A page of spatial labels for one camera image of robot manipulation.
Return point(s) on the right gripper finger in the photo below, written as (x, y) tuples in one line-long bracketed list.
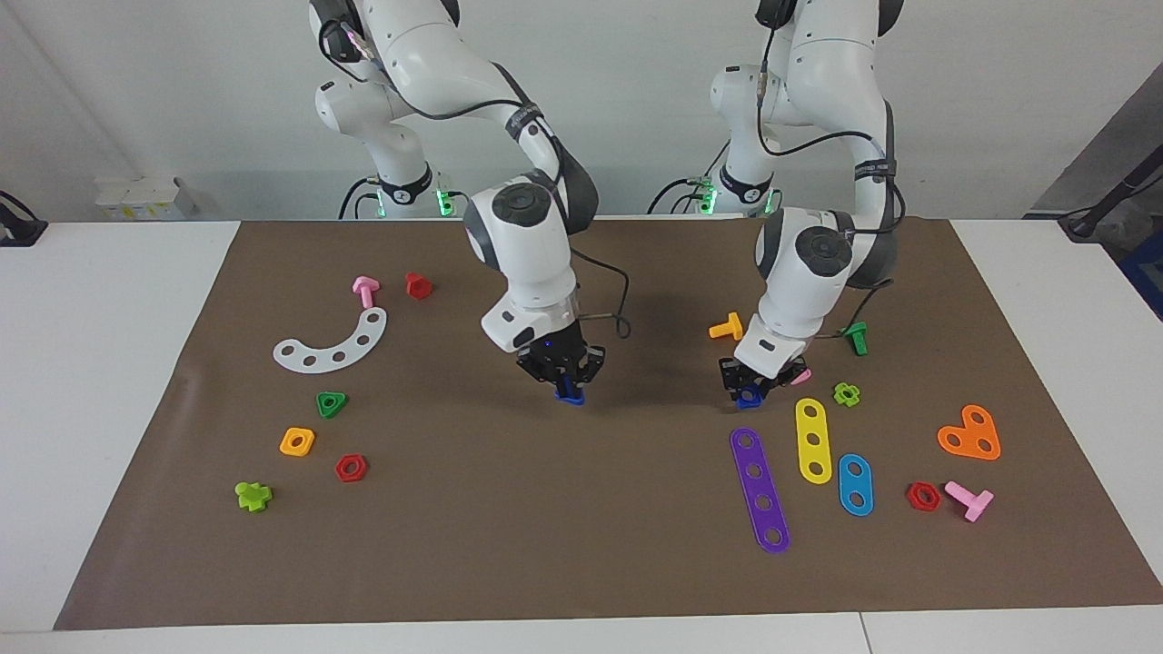
[(583, 374), (555, 380)]

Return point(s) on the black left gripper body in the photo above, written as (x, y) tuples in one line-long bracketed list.
[(754, 371)]

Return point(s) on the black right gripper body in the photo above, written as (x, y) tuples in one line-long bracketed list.
[(563, 350)]

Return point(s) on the blue square plastic nut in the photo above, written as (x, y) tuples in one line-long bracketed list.
[(750, 400)]

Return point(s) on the blue triangle-head plastic screw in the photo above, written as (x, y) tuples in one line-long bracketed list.
[(571, 395)]

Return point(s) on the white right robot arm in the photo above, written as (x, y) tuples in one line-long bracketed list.
[(522, 236)]

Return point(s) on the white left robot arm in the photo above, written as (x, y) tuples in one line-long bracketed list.
[(818, 254)]

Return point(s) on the pink square plastic nut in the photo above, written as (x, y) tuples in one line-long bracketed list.
[(802, 376)]

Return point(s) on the orange plastic screw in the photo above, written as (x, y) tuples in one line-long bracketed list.
[(730, 327)]

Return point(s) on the green cross-shaped plastic nut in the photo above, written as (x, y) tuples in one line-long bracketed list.
[(854, 397)]

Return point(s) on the green plastic screw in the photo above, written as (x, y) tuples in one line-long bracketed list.
[(857, 341)]

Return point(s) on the red plastic screw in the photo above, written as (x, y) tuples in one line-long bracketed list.
[(418, 287)]

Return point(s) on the red hexagonal plastic nut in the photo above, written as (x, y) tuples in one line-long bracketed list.
[(342, 470), (912, 498)]

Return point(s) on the pink plastic screw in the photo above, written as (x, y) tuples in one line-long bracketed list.
[(977, 502), (365, 291)]

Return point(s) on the green triangular plastic nut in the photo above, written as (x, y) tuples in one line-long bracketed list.
[(321, 398)]

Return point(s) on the orange square plastic nut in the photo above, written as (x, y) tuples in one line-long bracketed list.
[(286, 447)]

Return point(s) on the lime cross-head plastic screw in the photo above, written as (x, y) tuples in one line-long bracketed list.
[(252, 497)]

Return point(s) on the yellow three-hole plastic strip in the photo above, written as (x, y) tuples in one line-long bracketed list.
[(813, 427)]

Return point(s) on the purple four-hole plastic strip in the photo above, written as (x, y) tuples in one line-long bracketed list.
[(759, 487)]

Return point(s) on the blue two-hole plastic strip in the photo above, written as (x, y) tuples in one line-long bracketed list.
[(855, 485)]

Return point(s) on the brown table mat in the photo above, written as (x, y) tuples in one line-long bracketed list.
[(545, 509)]

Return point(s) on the orange heart-shaped plastic plate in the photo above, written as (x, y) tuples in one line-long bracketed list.
[(970, 434)]

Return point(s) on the white curved plastic strip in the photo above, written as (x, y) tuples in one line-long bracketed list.
[(352, 349)]

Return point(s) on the blue crate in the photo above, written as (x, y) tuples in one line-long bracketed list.
[(1147, 272)]

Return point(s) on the white power strip box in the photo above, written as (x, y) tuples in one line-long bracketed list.
[(141, 195)]

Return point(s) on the black clamp on table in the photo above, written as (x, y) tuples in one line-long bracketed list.
[(18, 227)]

